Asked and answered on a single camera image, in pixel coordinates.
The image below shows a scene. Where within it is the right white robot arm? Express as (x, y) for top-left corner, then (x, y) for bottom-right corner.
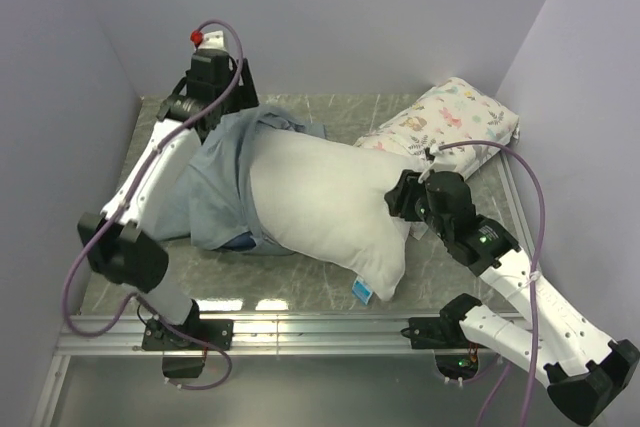
(385, 170), (639, 426)

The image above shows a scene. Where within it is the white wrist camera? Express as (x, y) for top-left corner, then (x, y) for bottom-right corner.
(190, 30), (228, 52)
(418, 145), (446, 183)

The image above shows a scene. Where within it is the aluminium mounting rail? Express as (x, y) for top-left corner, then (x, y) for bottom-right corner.
(54, 310), (506, 358)

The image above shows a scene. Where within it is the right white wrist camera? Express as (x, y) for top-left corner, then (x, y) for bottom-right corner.
(418, 145), (446, 183)

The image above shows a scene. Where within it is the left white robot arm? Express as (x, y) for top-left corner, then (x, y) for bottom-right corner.
(77, 47), (258, 349)

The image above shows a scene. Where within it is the blue pillowcase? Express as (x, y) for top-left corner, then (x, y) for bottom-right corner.
(148, 105), (326, 256)

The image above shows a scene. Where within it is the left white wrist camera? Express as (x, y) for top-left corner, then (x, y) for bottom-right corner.
(190, 30), (228, 52)

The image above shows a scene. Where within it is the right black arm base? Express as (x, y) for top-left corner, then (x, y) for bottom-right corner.
(400, 317), (501, 386)

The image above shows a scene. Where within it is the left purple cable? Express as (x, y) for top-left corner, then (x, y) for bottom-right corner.
(60, 19), (247, 338)

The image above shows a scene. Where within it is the floral patterned pillow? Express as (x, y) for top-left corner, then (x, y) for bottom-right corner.
(355, 77), (519, 178)

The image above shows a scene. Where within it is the white pillow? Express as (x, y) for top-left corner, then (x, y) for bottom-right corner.
(249, 127), (424, 301)

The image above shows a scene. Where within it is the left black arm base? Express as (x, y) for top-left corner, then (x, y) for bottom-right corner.
(141, 319), (234, 391)

